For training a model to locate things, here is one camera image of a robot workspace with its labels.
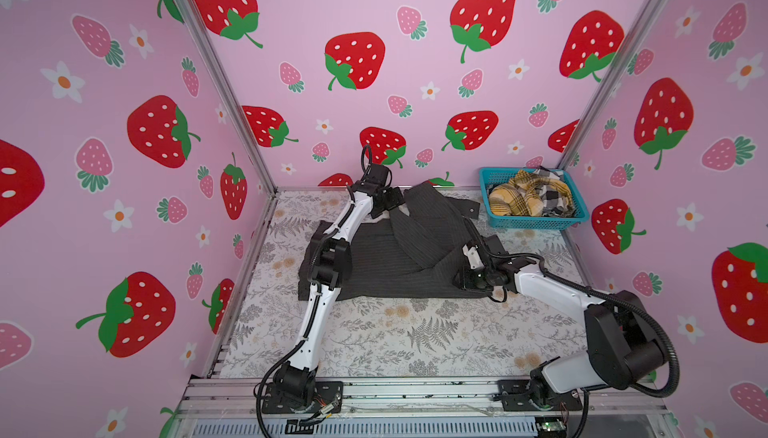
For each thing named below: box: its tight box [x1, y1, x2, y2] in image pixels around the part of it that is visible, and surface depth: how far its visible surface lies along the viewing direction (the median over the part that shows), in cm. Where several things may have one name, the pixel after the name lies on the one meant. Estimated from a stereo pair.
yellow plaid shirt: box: [488, 170, 574, 217], surface depth 107 cm
